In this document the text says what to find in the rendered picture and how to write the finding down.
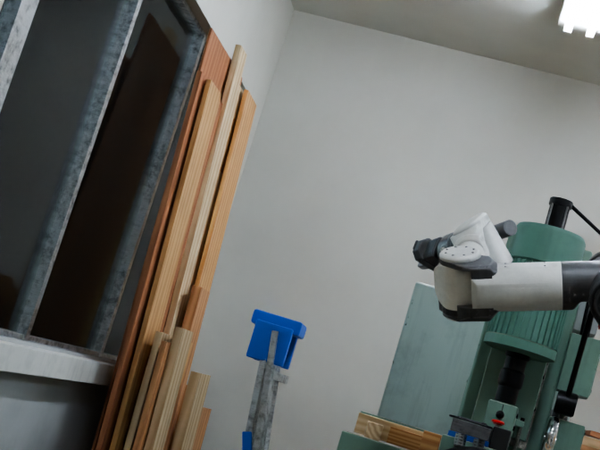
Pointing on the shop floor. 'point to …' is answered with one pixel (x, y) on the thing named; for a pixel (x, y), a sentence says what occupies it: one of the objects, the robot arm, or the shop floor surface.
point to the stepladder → (269, 371)
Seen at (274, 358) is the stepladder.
